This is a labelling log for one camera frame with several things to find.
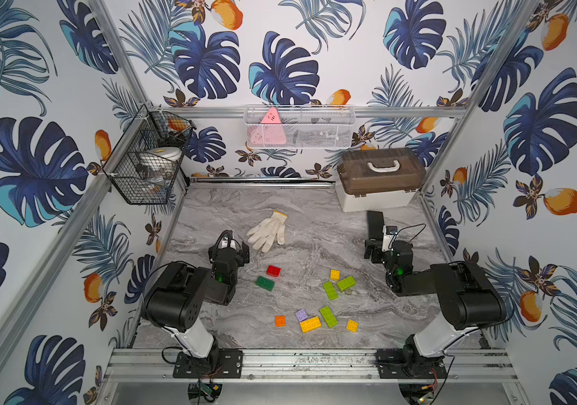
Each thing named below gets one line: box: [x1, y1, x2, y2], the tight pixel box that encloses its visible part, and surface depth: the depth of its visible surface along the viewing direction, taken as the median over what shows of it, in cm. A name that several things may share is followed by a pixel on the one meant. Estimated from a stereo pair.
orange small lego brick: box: [275, 315, 286, 328], surface depth 84 cm
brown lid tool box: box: [335, 147, 427, 213], surface depth 103 cm
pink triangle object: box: [249, 107, 288, 146], surface depth 92 cm
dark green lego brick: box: [255, 275, 276, 292], surface depth 92 cm
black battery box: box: [366, 210, 385, 242], surface depth 109 cm
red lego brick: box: [265, 264, 282, 278], surface depth 94 cm
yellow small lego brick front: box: [345, 318, 360, 333], surface depth 83 cm
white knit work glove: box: [246, 210, 290, 254], surface depth 106 cm
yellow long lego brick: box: [299, 316, 322, 334], surface depth 83 cm
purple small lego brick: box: [295, 308, 308, 322], surface depth 85 cm
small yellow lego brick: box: [329, 269, 342, 281], surface depth 94 cm
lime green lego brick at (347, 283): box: [337, 275, 357, 292], surface depth 92 cm
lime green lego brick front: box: [319, 305, 339, 329], surface depth 83 cm
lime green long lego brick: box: [323, 280, 340, 302], surface depth 90 cm
